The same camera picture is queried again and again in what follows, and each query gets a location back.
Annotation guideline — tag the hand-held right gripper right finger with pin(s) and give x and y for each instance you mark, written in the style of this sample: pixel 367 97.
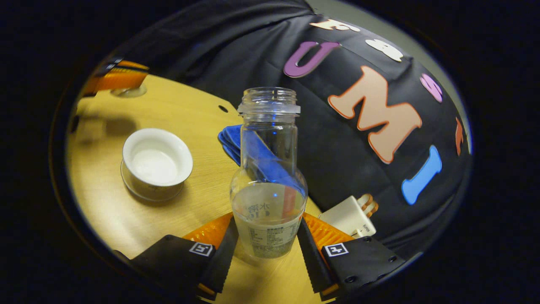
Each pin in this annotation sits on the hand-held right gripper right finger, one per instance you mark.
pixel 310 257

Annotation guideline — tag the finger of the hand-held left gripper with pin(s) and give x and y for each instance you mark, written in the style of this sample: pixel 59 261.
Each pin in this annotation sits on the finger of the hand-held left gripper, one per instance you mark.
pixel 118 80
pixel 114 64

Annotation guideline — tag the white toaster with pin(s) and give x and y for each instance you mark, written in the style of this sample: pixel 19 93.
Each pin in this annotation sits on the white toaster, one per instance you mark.
pixel 346 217

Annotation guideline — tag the white saucer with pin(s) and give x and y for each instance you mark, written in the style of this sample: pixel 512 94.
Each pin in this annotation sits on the white saucer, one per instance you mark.
pixel 145 193

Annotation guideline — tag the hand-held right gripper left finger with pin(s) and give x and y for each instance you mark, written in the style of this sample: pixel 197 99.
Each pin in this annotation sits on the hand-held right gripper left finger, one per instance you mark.
pixel 225 257

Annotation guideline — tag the clear glass water bottle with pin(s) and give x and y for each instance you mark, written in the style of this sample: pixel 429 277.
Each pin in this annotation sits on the clear glass water bottle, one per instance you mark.
pixel 268 198

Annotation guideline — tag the toast slice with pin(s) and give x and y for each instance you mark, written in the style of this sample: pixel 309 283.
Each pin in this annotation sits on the toast slice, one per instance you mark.
pixel 366 199
pixel 372 208

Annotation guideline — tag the folded blue towel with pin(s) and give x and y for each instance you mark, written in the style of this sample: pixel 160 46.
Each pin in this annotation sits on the folded blue towel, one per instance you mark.
pixel 230 141

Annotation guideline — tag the white teacup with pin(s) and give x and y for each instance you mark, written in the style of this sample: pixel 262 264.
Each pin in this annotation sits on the white teacup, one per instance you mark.
pixel 157 162

